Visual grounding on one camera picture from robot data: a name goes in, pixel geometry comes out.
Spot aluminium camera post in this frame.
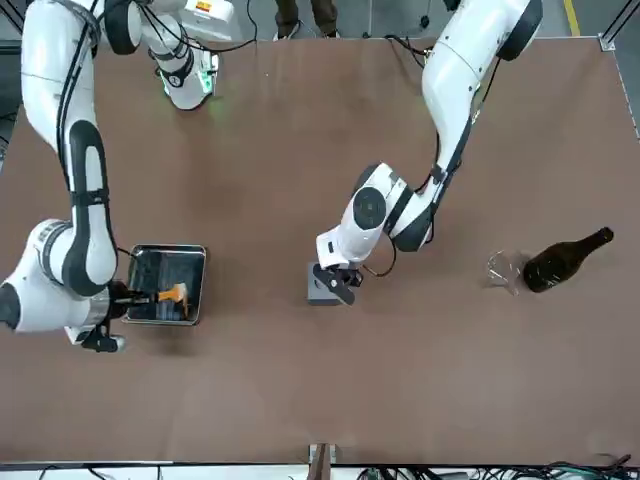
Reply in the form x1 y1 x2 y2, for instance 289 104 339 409
308 441 337 480

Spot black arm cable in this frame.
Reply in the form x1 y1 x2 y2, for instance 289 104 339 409
362 49 504 279
52 0 136 261

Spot black base power cable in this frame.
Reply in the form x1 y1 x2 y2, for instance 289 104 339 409
199 0 261 54
384 34 434 69

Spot orange handled paint brush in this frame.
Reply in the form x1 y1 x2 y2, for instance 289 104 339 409
149 282 190 306

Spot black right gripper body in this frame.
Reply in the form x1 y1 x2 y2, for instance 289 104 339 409
108 281 132 321

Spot clear glass cup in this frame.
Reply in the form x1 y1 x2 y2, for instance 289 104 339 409
487 249 526 297

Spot grey part base block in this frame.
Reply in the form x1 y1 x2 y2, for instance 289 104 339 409
306 260 342 307

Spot shiny metal tray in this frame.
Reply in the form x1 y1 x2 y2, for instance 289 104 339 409
121 243 208 327

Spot person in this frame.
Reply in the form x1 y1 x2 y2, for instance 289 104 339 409
272 0 342 41

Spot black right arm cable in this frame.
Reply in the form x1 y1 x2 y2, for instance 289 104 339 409
52 0 136 261

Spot aluminium frame rail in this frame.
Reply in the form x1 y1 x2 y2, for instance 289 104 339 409
599 0 640 139

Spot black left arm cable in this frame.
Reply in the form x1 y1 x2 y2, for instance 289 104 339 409
362 49 504 279

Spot brown glass bottle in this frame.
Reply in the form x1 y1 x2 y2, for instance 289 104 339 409
522 226 615 294

